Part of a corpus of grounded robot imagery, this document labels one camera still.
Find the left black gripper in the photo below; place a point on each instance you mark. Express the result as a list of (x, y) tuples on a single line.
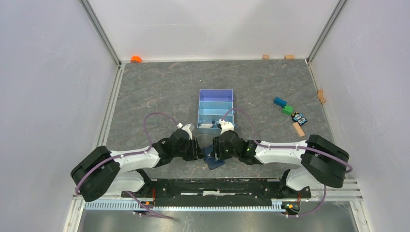
[(196, 152)]

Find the orange round cap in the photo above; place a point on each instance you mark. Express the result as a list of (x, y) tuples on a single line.
[(135, 59)]

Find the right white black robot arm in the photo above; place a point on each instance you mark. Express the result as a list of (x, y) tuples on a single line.
[(318, 160)]

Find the black owl pattern block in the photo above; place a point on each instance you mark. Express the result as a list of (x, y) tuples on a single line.
[(298, 118)]

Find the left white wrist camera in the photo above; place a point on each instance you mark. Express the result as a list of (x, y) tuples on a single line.
[(188, 128)]

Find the blue toy brick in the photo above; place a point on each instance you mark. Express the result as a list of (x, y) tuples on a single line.
[(280, 102)]

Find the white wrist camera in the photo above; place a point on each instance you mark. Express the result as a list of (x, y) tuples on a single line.
[(225, 126), (188, 128)]

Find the curved wooden piece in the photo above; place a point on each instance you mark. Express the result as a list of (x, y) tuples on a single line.
[(321, 97)]

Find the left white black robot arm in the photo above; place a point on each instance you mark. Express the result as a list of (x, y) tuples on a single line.
[(103, 171)]

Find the grey cards in tray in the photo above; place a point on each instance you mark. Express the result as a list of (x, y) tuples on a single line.
[(207, 124)]

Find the blue card holder wallet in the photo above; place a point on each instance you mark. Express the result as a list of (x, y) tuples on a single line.
[(210, 159)]

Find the green toy brick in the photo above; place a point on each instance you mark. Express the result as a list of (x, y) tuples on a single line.
[(287, 110)]

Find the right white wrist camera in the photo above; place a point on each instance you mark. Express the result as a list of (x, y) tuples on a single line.
[(225, 126)]

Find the wooden stick block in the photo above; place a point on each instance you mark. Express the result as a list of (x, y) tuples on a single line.
[(298, 129)]

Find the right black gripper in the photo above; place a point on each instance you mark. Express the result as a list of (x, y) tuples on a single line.
[(218, 152)]

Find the blue purple three-bin tray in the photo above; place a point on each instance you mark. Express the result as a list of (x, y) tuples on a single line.
[(214, 104)]

